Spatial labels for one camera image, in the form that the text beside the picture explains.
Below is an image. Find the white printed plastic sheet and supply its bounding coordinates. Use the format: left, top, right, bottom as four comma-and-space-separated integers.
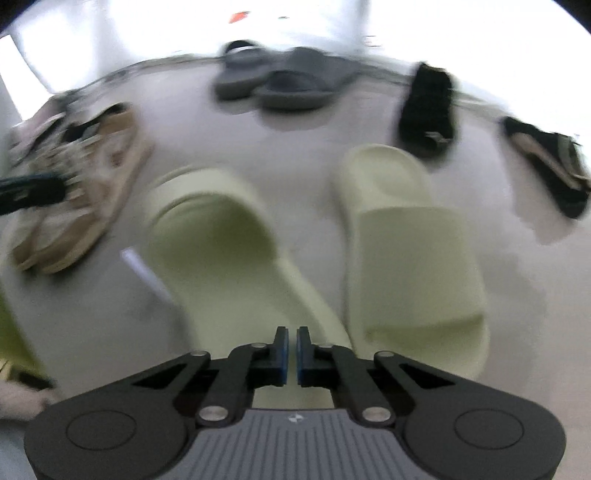
0, 0, 591, 139

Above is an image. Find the beige cloth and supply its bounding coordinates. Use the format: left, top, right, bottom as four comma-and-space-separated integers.
0, 369, 61, 421

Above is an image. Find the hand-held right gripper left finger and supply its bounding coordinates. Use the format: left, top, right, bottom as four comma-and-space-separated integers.
131, 326, 289, 425

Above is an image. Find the black strap sandal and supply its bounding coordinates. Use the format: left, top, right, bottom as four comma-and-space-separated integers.
501, 115, 591, 220
392, 62, 460, 160

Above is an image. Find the pale green slide sandal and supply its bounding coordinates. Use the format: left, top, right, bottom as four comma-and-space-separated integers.
332, 144, 491, 381
141, 167, 356, 409

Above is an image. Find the tan strap sandal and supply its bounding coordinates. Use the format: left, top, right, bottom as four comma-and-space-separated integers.
11, 104, 151, 274
4, 104, 75, 176

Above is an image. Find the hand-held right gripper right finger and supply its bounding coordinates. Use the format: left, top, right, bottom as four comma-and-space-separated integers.
295, 326, 458, 425

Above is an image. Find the grey slide sandal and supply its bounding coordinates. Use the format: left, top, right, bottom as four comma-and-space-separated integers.
252, 46, 361, 110
215, 41, 278, 101

